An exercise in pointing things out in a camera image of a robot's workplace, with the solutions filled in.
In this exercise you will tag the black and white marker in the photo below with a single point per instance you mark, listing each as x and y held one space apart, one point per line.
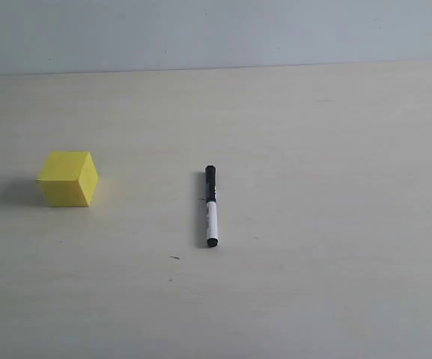
211 206

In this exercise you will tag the yellow cube block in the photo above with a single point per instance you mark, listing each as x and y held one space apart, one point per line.
68 179

